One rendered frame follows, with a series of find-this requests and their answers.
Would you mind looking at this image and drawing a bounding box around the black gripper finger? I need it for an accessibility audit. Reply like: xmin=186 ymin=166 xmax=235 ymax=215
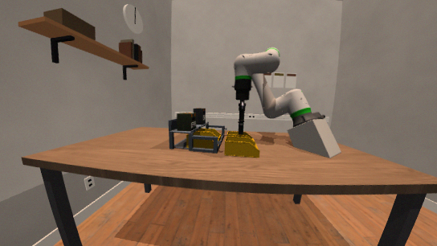
xmin=238 ymin=102 xmax=246 ymax=134

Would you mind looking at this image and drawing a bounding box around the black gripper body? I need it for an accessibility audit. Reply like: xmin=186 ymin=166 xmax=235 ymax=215
xmin=235 ymin=90 xmax=249 ymax=104

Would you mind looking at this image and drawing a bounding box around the yellow bin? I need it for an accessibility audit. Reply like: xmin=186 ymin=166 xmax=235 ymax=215
xmin=224 ymin=136 xmax=259 ymax=158
xmin=227 ymin=131 xmax=255 ymax=142
xmin=197 ymin=128 xmax=221 ymax=141
xmin=186 ymin=131 xmax=216 ymax=149

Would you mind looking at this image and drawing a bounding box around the grey metal shelf rack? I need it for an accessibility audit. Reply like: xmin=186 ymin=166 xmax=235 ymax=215
xmin=169 ymin=119 xmax=227 ymax=154

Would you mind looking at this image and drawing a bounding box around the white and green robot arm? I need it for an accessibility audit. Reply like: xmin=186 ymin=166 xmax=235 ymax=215
xmin=232 ymin=47 xmax=325 ymax=127

